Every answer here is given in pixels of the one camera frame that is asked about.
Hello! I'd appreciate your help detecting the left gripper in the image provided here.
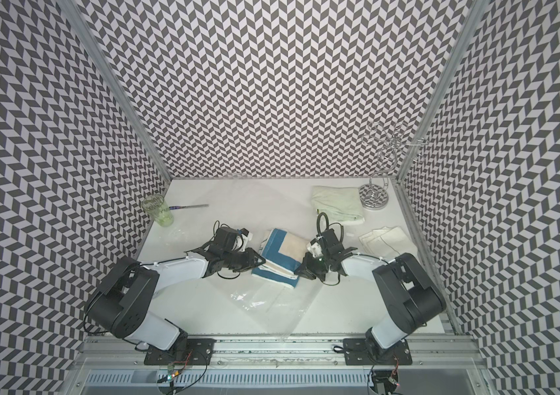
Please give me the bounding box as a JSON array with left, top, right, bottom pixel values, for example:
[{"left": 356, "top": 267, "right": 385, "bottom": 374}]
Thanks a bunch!
[{"left": 223, "top": 248, "right": 268, "bottom": 273}]

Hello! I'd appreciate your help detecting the blue and beige towel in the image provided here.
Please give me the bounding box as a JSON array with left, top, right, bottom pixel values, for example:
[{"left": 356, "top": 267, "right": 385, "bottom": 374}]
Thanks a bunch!
[{"left": 251, "top": 228, "right": 309, "bottom": 289}]

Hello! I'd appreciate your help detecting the clear plastic vacuum bag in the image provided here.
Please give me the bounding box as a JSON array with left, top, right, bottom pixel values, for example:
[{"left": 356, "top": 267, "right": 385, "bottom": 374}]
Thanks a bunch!
[{"left": 195, "top": 179, "right": 355, "bottom": 337}]

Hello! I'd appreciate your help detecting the white towel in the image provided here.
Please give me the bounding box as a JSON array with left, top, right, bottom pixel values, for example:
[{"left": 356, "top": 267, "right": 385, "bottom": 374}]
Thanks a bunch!
[{"left": 359, "top": 226, "right": 418, "bottom": 261}]

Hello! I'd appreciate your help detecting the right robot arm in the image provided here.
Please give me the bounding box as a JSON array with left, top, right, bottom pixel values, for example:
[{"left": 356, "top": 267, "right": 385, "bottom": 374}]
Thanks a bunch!
[{"left": 294, "top": 229, "right": 447, "bottom": 359}]

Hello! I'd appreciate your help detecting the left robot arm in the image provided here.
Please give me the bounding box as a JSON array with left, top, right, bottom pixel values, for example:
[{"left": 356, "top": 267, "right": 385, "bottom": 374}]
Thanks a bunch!
[{"left": 84, "top": 227, "right": 266, "bottom": 353}]

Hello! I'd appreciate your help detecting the pale green folded towel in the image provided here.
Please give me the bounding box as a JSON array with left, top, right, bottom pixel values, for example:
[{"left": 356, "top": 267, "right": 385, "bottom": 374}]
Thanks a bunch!
[{"left": 311, "top": 186, "right": 365, "bottom": 225}]

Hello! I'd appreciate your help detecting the green glass cup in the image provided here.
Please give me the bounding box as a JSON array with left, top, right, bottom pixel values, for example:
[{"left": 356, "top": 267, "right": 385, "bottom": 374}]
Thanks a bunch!
[{"left": 141, "top": 194, "right": 174, "bottom": 227}]

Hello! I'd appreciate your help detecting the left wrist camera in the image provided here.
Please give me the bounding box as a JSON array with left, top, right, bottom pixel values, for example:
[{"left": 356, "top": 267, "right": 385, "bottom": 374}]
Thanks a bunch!
[{"left": 236, "top": 228, "right": 253, "bottom": 248}]

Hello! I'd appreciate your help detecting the purple handled utensil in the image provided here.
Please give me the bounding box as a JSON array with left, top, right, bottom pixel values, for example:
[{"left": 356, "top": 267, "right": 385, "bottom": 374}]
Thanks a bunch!
[{"left": 169, "top": 203, "right": 209, "bottom": 211}]

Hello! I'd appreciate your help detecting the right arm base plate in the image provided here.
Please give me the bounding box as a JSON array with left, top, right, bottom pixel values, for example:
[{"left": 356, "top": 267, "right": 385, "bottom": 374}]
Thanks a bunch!
[{"left": 342, "top": 338, "right": 413, "bottom": 366}]

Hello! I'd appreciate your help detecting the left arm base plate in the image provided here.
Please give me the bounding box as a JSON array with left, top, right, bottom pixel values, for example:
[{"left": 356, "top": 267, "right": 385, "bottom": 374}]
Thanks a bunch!
[{"left": 144, "top": 337, "right": 216, "bottom": 366}]

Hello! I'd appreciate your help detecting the chrome wire mug stand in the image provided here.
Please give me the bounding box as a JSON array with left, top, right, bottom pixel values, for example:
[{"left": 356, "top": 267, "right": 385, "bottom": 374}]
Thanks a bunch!
[{"left": 359, "top": 122, "right": 429, "bottom": 211}]

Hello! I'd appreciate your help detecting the aluminium front rail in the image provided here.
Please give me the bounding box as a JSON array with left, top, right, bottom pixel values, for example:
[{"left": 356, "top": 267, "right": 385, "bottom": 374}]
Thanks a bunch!
[{"left": 71, "top": 335, "right": 488, "bottom": 370}]

